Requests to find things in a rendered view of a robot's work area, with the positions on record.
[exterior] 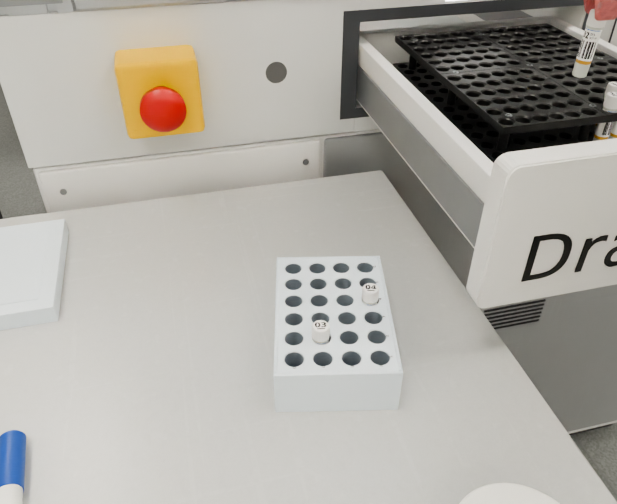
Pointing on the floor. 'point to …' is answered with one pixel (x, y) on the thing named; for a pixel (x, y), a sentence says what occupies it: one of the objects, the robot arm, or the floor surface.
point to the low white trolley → (254, 366)
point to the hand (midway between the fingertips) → (603, 4)
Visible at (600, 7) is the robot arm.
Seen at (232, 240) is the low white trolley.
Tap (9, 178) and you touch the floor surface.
